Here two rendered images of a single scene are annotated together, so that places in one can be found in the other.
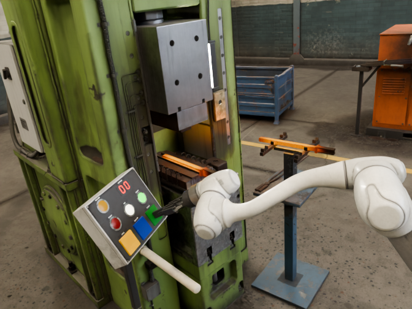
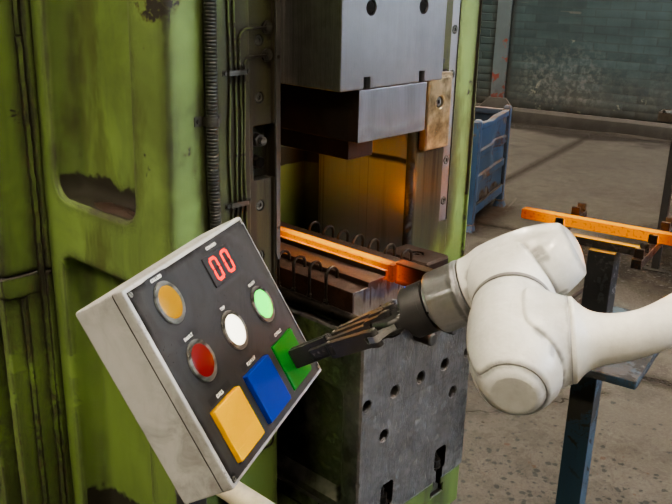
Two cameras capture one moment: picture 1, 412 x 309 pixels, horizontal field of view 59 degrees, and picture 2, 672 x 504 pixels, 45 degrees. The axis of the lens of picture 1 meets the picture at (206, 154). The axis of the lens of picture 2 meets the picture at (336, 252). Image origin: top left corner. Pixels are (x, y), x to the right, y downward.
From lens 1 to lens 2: 0.53 m
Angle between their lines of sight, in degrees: 8
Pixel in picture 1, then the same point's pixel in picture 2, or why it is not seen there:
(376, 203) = not seen: outside the picture
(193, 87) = (405, 32)
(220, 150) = (421, 232)
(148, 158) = (257, 216)
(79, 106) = (75, 61)
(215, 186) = (525, 264)
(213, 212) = (545, 329)
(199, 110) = (409, 100)
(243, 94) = not seen: hidden behind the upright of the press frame
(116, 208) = (202, 318)
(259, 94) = not seen: hidden behind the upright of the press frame
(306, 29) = (522, 45)
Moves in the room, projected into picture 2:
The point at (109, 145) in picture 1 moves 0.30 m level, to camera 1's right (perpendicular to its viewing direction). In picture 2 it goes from (168, 157) to (348, 157)
